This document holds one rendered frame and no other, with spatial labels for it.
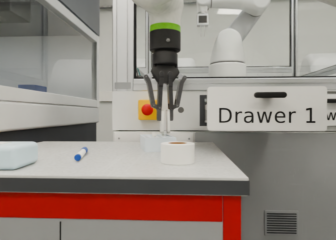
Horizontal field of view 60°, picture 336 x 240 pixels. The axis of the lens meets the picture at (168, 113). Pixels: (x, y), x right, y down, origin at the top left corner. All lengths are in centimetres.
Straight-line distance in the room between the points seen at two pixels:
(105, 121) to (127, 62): 346
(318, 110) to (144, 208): 49
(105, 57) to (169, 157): 409
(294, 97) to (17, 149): 62
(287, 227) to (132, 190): 80
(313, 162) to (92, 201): 85
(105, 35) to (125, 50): 358
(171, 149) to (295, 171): 66
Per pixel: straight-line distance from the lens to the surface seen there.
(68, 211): 54
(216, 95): 73
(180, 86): 87
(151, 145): 77
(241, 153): 110
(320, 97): 80
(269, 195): 115
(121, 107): 109
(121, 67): 110
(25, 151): 61
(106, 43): 465
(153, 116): 103
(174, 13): 87
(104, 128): 454
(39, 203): 55
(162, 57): 84
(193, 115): 107
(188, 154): 58
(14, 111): 116
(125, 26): 113
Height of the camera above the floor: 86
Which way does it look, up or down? level
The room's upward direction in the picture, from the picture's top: straight up
